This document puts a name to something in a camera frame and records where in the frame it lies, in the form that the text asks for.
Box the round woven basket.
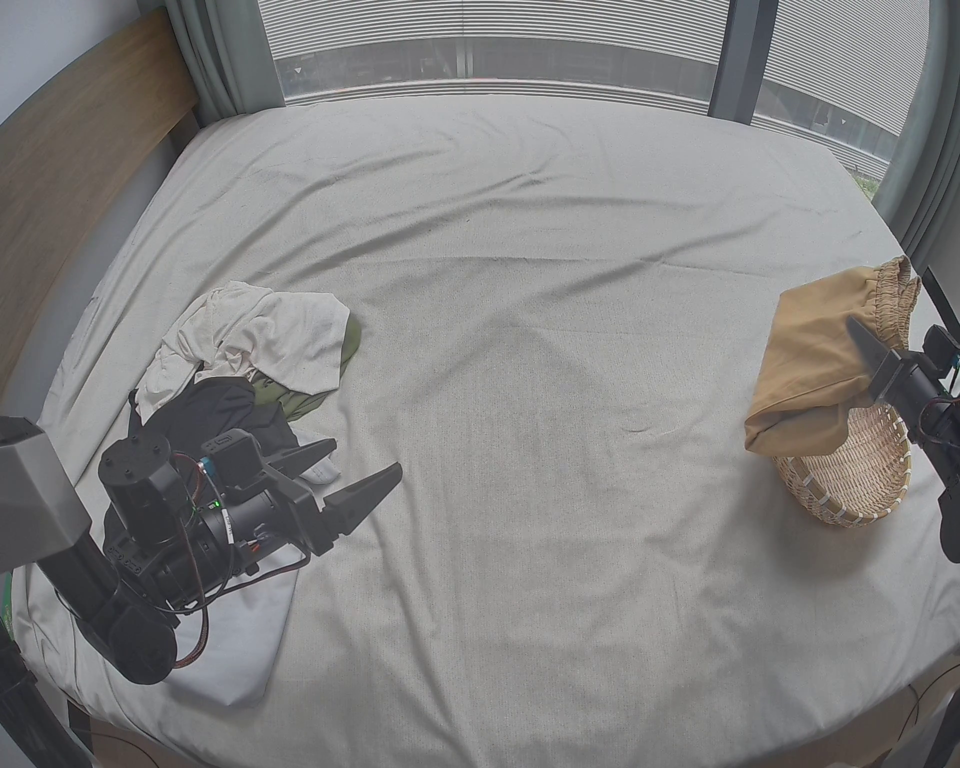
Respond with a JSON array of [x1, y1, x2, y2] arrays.
[[772, 397, 915, 530]]

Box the white garment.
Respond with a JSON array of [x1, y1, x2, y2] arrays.
[[137, 281, 354, 423]]

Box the green garment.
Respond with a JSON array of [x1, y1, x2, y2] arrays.
[[247, 311, 365, 423]]

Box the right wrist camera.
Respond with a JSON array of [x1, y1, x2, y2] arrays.
[[922, 324, 960, 376]]

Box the grey-green curtain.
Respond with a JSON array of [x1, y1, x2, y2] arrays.
[[138, 0, 286, 125], [870, 0, 960, 271]]

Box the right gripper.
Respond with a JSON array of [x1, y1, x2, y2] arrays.
[[846, 315, 948, 429]]

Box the tan shorts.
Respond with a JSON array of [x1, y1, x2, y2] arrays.
[[744, 255, 924, 457]]

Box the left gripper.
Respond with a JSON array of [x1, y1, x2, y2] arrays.
[[198, 438, 404, 579]]

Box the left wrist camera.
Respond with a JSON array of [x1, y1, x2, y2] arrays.
[[198, 429, 260, 489]]

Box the pale grey garment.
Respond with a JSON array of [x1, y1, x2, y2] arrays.
[[168, 427, 342, 708]]

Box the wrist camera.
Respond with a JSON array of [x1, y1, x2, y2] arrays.
[[198, 429, 260, 489], [922, 324, 960, 376]]

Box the black garment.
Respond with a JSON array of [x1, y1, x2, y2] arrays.
[[123, 377, 301, 481]]

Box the bed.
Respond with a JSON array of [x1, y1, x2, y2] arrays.
[[0, 6, 960, 768]]

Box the window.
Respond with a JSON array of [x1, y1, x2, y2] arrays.
[[255, 0, 939, 204]]

